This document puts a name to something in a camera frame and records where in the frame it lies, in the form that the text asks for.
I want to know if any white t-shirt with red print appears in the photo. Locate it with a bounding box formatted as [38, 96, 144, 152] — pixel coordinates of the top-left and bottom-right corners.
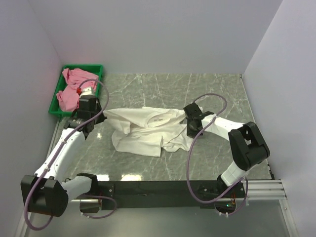
[105, 107, 193, 157]

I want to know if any pink t-shirt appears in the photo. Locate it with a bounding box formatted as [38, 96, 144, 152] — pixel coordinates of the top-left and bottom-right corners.
[56, 68, 99, 112]

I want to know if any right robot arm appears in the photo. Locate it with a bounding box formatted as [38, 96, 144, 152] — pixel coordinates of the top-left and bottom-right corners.
[184, 103, 270, 197]

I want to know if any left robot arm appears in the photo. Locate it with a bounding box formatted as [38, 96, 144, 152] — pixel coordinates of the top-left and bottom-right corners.
[21, 95, 106, 217]

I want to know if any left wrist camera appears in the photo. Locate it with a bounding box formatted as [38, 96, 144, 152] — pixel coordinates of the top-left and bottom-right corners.
[77, 86, 95, 97]

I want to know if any aluminium rail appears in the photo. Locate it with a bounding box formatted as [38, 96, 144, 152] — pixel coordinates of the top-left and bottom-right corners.
[69, 179, 288, 203]

